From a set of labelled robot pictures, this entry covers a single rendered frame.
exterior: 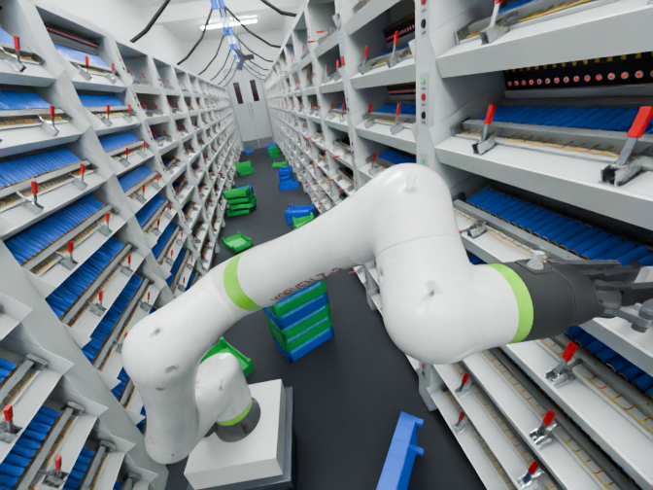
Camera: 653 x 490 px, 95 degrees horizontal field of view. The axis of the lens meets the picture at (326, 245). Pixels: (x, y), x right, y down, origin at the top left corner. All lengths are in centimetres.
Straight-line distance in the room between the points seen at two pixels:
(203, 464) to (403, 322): 91
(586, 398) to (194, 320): 71
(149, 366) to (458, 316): 45
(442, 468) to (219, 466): 79
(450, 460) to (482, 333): 112
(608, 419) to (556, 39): 61
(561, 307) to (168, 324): 53
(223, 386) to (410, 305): 72
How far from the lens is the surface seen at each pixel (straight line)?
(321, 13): 223
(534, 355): 80
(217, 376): 96
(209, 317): 59
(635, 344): 60
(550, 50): 61
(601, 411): 75
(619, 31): 55
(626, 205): 55
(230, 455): 111
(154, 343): 56
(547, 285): 39
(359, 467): 141
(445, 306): 31
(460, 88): 88
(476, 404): 117
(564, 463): 91
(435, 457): 143
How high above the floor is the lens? 127
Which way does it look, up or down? 27 degrees down
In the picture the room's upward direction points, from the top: 10 degrees counter-clockwise
